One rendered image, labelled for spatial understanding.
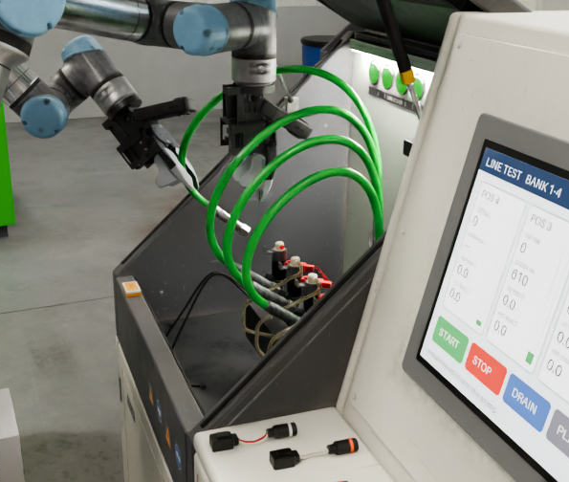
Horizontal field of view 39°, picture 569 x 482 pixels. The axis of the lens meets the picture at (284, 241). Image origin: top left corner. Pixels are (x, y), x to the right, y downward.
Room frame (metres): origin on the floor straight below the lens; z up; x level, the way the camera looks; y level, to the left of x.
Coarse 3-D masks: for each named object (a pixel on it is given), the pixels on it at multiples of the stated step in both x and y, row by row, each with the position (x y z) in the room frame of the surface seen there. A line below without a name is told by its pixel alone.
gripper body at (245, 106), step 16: (224, 96) 1.38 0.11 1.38; (240, 96) 1.35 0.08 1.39; (256, 96) 1.37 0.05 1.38; (224, 112) 1.38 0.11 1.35; (240, 112) 1.35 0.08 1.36; (256, 112) 1.36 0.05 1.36; (240, 128) 1.33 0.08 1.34; (256, 128) 1.35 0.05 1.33; (224, 144) 1.39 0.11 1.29; (240, 144) 1.34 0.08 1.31
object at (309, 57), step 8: (304, 40) 7.63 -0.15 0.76; (312, 40) 7.56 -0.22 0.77; (320, 40) 7.57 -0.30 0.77; (328, 40) 7.59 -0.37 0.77; (304, 48) 7.63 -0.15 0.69; (312, 48) 7.54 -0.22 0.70; (320, 48) 7.50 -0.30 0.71; (304, 56) 7.65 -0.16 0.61; (312, 56) 7.54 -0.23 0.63; (304, 64) 7.65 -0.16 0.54; (312, 64) 7.55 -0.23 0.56
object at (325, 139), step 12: (300, 144) 1.23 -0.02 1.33; (312, 144) 1.24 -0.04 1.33; (348, 144) 1.26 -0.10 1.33; (288, 156) 1.22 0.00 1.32; (360, 156) 1.27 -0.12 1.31; (264, 168) 1.21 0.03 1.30; (372, 168) 1.28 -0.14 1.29; (252, 180) 1.21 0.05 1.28; (372, 180) 1.28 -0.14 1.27; (252, 192) 1.20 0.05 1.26; (240, 204) 1.20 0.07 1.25; (228, 228) 1.19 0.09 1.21; (228, 240) 1.19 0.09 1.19; (228, 252) 1.19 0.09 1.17; (228, 264) 1.19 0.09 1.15; (240, 276) 1.20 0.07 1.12; (264, 288) 1.21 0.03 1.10; (276, 300) 1.22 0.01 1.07; (288, 300) 1.23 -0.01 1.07
